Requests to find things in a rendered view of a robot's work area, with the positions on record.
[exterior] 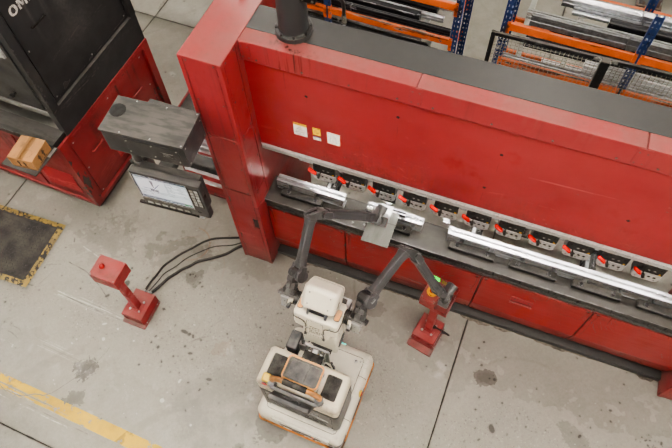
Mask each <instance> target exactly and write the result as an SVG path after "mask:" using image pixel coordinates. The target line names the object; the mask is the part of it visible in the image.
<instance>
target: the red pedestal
mask: <svg viewBox="0 0 672 448"><path fill-rule="evenodd" d="M130 272H131V269H130V268H129V267H128V265H127V264H126V263H124V262H121V261H118V260H115V259H113V258H110V257H107V256H104V255H102V254H101V255H100V256H99V258H98V259H97V261H96V262H95V264H94V266H93V267H92V269H91V270H90V272H89V274H88V275H89V276H90V277H91V278H92V279H93V280H94V281H95V282H98V283H100V284H103V285H106V286H108V287H111V288H114V289H116V290H119V291H120V292H121V294H122V295H123V296H124V297H125V298H126V300H127V301H128V303H127V304H126V306H125V308H124V309H123V311H122V313H121V314H122V315H123V316H124V319H123V322H126V323H128V324H131V325H133V326H136V327H138V328H141V329H144V330H145V329H146V327H147V326H148V324H149V322H150V320H151V318H152V317H153V315H154V313H155V311H156V309H157V308H158V306H159V304H160V302H161V301H159V300H158V299H157V297H156V296H155V295H153V294H150V293H148V292H145V291H142V290H140V289H137V288H136V289H135V291H134V292H133V293H132V291H131V290H130V289H129V288H128V286H127V285H126V284H125V283H124V282H125V280H126V279H127V277H128V275H129V274H130Z"/></svg>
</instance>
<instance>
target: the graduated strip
mask: <svg viewBox="0 0 672 448"><path fill-rule="evenodd" d="M261 143H262V142H261ZM262 145H263V146H266V147H270V148H273V149H276V150H280V151H283V152H286V153H290V154H293V155H296V156H299V157H303V158H306V159H309V160H313V161H316V162H319V163H323V164H326V165H329V166H333V167H336V168H339V169H343V170H346V171H349V172H353V173H356V174H359V175H362V176H366V177H369V178H372V179H376V180H379V181H382V182H386V183H389V184H392V185H396V186H399V187H402V188H406V189H409V190H412V191H416V192H419V193H422V194H425V195H429V196H432V197H435V198H439V199H442V200H445V201H449V202H452V203H455V204H459V205H462V206H465V207H469V208H472V209H475V210H479V211H482V212H485V213H488V214H492V215H495V216H498V217H502V218H505V219H508V220H512V221H515V222H518V223H522V224H525V225H528V226H532V227H535V228H538V229H541V230H545V231H548V232H551V233H555V234H558V235H561V236H565V237H568V238H571V239H575V240H578V241H581V242H585V243H588V244H591V245H595V246H598V247H601V248H604V249H608V250H611V251H614V252H618V253H621V254H624V255H628V256H631V257H634V258H638V259H641V260H644V261H648V262H651V263H654V264H658V265H661V266H664V267H667V268H671V269H672V266H671V265H668V264H665V263H661V262H658V261H655V260H651V259H648V258H645V257H641V256H638V255H635V254H631V253H628V252H625V251H622V250H618V249H615V248H612V247H608V246H605V245H602V244H598V243H595V242H592V241H588V240H585V239H582V238H578V237H575V236H572V235H568V234H565V233H562V232H558V231H555V230H552V229H548V228H545V227H542V226H538V225H535V224H532V223H528V222H525V221H522V220H518V219H515V218H512V217H508V216H505V215H502V214H498V213H495V212H492V211H488V210H485V209H482V208H478V207H475V206H472V205H469V204H465V203H462V202H459V201H455V200H452V199H449V198H445V197H442V196H439V195H435V194H432V193H429V192H425V191H422V190H419V189H415V188H412V187H409V186H405V185H402V184H399V183H395V182H392V181H389V180H385V179H382V178H379V177H375V176H372V175H369V174H365V173H362V172H359V171H355V170H352V169H349V168H345V167H342V166H339V165H335V164H332V163H329V162H325V161H322V160H319V159H316V158H312V157H309V156H306V155H302V154H299V153H296V152H292V151H289V150H286V149H282V148H279V147H276V146H272V145H269V144H266V143H262Z"/></svg>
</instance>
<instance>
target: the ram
mask: <svg viewBox="0 0 672 448"><path fill-rule="evenodd" d="M244 64H245V69H246V73H247V78H248V83H249V87H250V92H251V96H252V101H253V106H254V110H255V115H256V120H257V124H258V129H259V134H260V138H261V142H262V143H266V144H269V145H272V146H276V147H279V148H282V149H286V150H289V151H292V152H296V153H299V154H302V155H306V156H309V157H312V158H316V159H319V160H322V161H325V162H329V163H332V164H335V165H339V166H342V167H345V168H349V169H352V170H355V171H359V172H362V173H365V174H369V175H372V176H375V177H379V178H382V179H385V180H389V181H392V182H395V183H399V184H402V185H405V186H409V187H412V188H415V189H419V190H422V191H425V192H429V193H432V194H435V195H439V196H442V197H445V198H449V199H452V200H455V201H459V202H462V203H465V204H469V205H472V206H475V207H478V208H482V209H485V210H488V211H492V212H495V213H498V214H502V215H505V216H508V217H512V218H515V219H518V220H522V221H525V222H528V223H532V224H535V225H538V226H542V227H545V228H548V229H552V230H555V231H558V232H562V233H565V234H568V235H572V236H575V237H578V238H582V239H585V240H588V241H592V242H595V243H598V244H602V245H605V246H608V247H612V248H615V249H618V250H622V251H625V252H628V253H631V254H635V255H638V256H641V257H645V258H648V259H651V260H655V261H658V262H661V263H665V264H668V265H671V266H672V176H670V175H666V174H662V173H659V172H655V171H651V170H648V169H644V168H640V167H637V166H633V165H629V164H626V163H622V162H618V161H615V160H611V159H607V158H604V157H600V156H596V155H593V154H589V153H585V152H581V151H578V150H574V149H570V148H567V147H563V146H559V145H556V144H552V143H548V142H545V141H541V140H537V139H534V138H530V137H526V136H523V135H519V134H515V133H512V132H508V131H504V130H501V129H497V128H493V127H490V126H486V125H482V124H479V123H475V122H471V121H468V120H464V119H460V118H457V117H453V116H449V115H446V114H442V113H438V112H435V111H431V110H427V109H424V108H420V107H416V106H413V105H409V104H405V103H402V102H398V101H394V100H391V99H387V98H383V97H379V96H376V95H372V94H368V93H365V92H361V91H357V90H354V89H350V88H346V87H343V86H339V85H335V84H332V83H328V82H324V81H321V80H317V79H313V78H310V77H306V76H302V75H299V74H295V73H291V72H288V71H284V70H280V69H277V68H273V67H269V66H266V65H262V64H258V63H255V62H251V61H247V60H244ZM293 122H296V123H299V124H303V125H306V128H307V137H304V136H301V135H298V134H294V127H293ZM312 127H313V128H317V129H320V132H321V137H320V136H317V135H314V134H313V130H312ZM326 131H327V132H330V133H334V134H337V135H340V147H339V146H336V145H332V144H329V143H327V134H326ZM313 136H316V137H319V138H321V141H318V140H315V139H313ZM262 148H265V149H268V150H272V151H275V152H278V153H282V154H285V155H288V156H292V157H295V158H298V159H301V160H305V161H308V162H311V163H315V164H318V165H321V166H325V167H328V168H331V169H335V170H338V171H341V172H344V173H348V174H351V175H354V176H358V177H361V178H364V179H368V180H371V181H374V182H378V183H381V184H384V185H387V186H391V187H394V188H397V189H401V190H404V191H407V192H411V193H414V194H417V195H420V196H424V197H427V198H430V199H434V200H437V201H440V202H444V203H447V204H450V205H454V206H457V207H460V208H463V209H467V210H470V211H473V212H477V213H480V214H483V215H487V216H490V217H493V218H497V219H500V220H503V221H506V222H510V223H513V224H516V225H520V226H523V227H526V228H530V229H533V230H536V231H539V232H543V233H546V234H549V235H553V236H556V237H559V238H563V239H566V240H569V241H573V242H576V243H579V244H582V245H586V246H589V247H592V248H596V249H599V250H602V251H606V252H609V253H612V254H616V255H619V256H622V257H625V258H629V259H632V260H635V261H639V262H642V263H645V264H649V265H652V266H655V267H658V268H662V269H665V270H668V271H672V269H671V268H667V267H664V266H661V265H658V264H654V263H651V262H648V261H644V260H641V259H638V258H634V257H631V256H628V255H624V254H621V253H618V252H614V251H611V250H608V249H604V248H601V247H598V246H595V245H591V244H588V243H585V242H581V241H578V240H575V239H571V238H568V237H565V236H561V235H558V234H555V233H551V232H548V231H545V230H541V229H538V228H535V227H532V226H528V225H525V224H522V223H518V222H515V221H512V220H508V219H505V218H502V217H498V216H495V215H492V214H488V213H485V212H482V211H479V210H475V209H472V208H469V207H465V206H462V205H459V204H455V203H452V202H449V201H445V200H442V199H439V198H435V197H432V196H429V195H425V194H422V193H419V192H416V191H412V190H409V189H406V188H402V187H399V186H396V185H392V184H389V183H386V182H382V181H379V180H376V179H372V178H369V177H366V176H362V175H359V174H356V173H353V172H349V171H346V170H343V169H339V168H336V167H333V166H329V165H326V164H323V163H319V162H316V161H313V160H309V159H306V158H303V157H299V156H296V155H293V154H290V153H286V152H283V151H280V150H276V149H273V148H270V147H266V146H263V145H262Z"/></svg>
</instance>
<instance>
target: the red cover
mask: <svg viewBox="0 0 672 448"><path fill-rule="evenodd" d="M238 45H239V50H240V54H241V59H244V60H247V61H251V62H255V63H258V64H262V65H266V66H269V67H273V68H277V69H280V70H284V71H288V72H291V73H295V74H299V75H302V76H306V77H310V78H313V79H317V80H321V81H324V82H328V83H332V84H335V85H339V86H343V87H346V88H350V89H354V90H357V91H361V92H365V93H368V94H372V95H376V96H379V97H383V98H387V99H391V100H394V101H398V102H402V103H405V104H409V105H413V106H416V107H420V108H424V109H427V110H431V111H435V112H438V113H442V114H446V115H449V116H453V117H457V118H460V119H464V120H468V121H471V122H475V123H479V124H482V125H486V126H490V127H493V128H497V129H501V130H504V131H508V132H512V133H515V134H519V135H523V136H526V137H530V138H534V139H537V140H541V141H545V142H548V143H552V144H556V145H559V146H563V147H567V148H570V149H574V150H578V151H581V152H585V153H589V154H593V155H596V156H600V157H604V158H607V159H611V160H615V161H618V162H622V163H626V164H629V165H633V166H637V167H640V168H644V169H648V170H651V171H655V172H659V173H662V174H666V175H670V176H672V138H669V137H665V136H661V135H657V134H653V133H650V134H649V132H646V131H642V130H638V129H634V128H630V127H626V126H623V125H619V124H615V123H611V122H607V121H603V120H599V119H596V118H592V117H588V116H584V115H580V114H576V113H573V112H569V111H565V110H561V109H557V108H553V107H550V106H546V105H542V104H538V103H534V102H530V101H526V100H523V99H519V98H515V97H511V96H507V95H503V94H500V93H496V92H492V91H488V90H484V89H480V88H477V87H473V86H469V85H465V84H461V83H457V82H453V81H450V80H446V79H442V78H438V77H434V76H430V75H427V74H423V75H422V73H419V72H415V71H411V70H407V69H404V68H400V67H396V66H392V65H388V64H384V63H381V62H377V61H373V60H369V59H365V58H361V57H357V56H354V55H350V54H346V53H342V52H338V51H334V50H331V49H327V48H323V47H319V46H315V45H311V44H308V43H304V42H303V43H300V44H286V43H284V42H282V41H280V40H279V39H278V38H277V36H276V35H273V34H269V33H265V32H261V31H258V30H254V29H250V28H245V29H244V30H243V32H242V34H241V35H240V37H239V38H238Z"/></svg>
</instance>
